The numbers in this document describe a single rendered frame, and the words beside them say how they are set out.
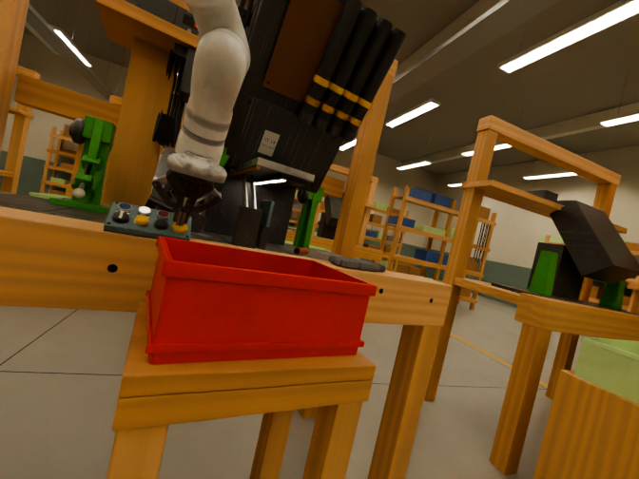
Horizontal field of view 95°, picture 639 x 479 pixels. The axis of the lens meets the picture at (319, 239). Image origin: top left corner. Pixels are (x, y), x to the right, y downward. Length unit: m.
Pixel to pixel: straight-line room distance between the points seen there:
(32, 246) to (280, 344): 0.46
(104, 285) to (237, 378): 0.37
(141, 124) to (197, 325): 0.99
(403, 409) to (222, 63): 1.10
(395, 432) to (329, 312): 0.84
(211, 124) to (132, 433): 0.42
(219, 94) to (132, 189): 0.82
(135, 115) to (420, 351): 1.29
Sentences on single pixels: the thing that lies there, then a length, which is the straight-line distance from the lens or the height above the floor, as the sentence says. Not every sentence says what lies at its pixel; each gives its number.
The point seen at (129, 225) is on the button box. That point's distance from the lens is 0.67.
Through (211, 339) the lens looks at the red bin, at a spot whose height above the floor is 0.83.
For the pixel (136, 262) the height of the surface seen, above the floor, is 0.85.
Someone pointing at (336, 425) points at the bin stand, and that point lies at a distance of 0.53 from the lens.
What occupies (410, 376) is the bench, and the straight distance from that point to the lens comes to 1.15.
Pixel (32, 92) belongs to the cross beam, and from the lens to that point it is 1.44.
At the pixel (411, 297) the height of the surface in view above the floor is 0.84.
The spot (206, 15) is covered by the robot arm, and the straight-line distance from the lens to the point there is 0.54.
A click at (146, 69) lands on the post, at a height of 1.41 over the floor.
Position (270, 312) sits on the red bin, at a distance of 0.41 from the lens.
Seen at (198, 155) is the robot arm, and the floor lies 1.07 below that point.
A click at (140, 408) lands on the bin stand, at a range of 0.40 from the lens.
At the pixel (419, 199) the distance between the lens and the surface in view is 6.19.
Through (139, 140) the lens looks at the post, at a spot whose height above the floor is 1.16.
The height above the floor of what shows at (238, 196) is 1.04.
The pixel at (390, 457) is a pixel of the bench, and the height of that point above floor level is 0.27.
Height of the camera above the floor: 0.99
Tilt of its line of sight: 2 degrees down
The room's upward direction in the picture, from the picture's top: 13 degrees clockwise
